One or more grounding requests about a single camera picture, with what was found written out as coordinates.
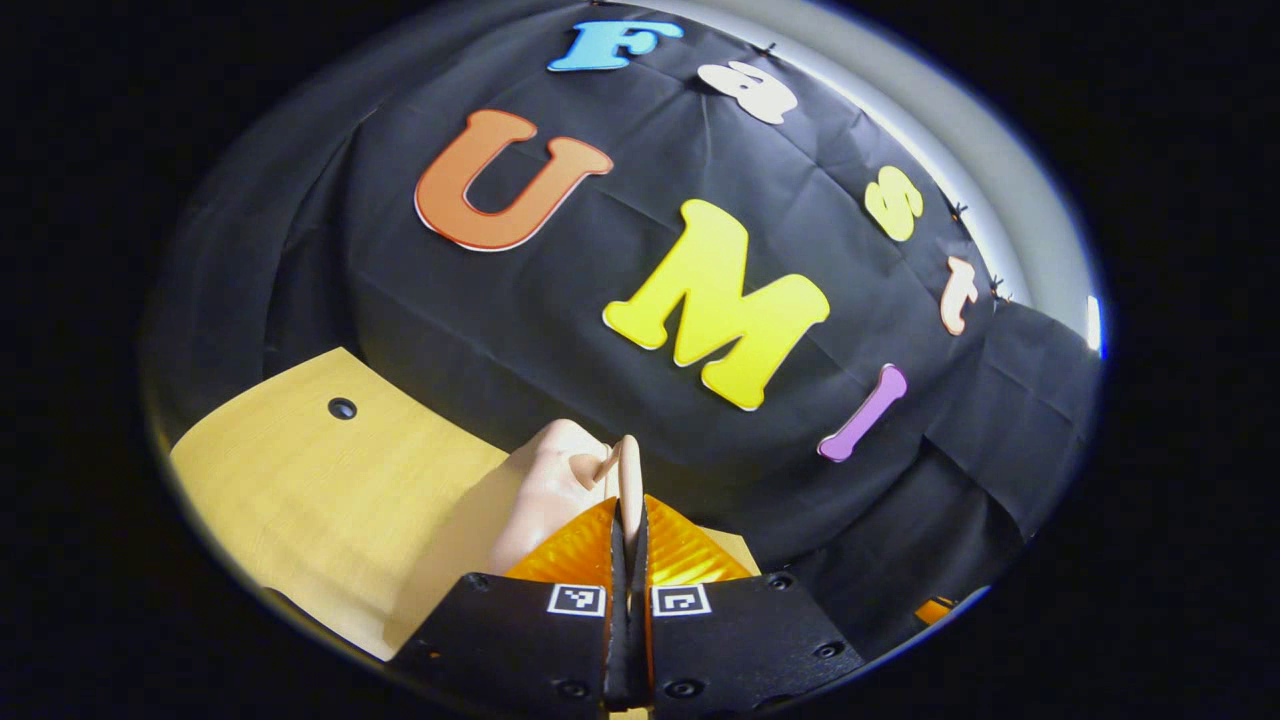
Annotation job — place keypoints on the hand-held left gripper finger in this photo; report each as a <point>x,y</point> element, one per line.
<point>640,640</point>
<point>618,620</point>

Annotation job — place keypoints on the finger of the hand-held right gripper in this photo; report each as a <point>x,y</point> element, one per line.
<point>935,610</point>

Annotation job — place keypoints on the black backdrop cloth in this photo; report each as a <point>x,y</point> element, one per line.
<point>500,330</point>

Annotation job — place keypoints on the ceiling light panel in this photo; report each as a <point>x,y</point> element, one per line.
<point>1094,325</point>

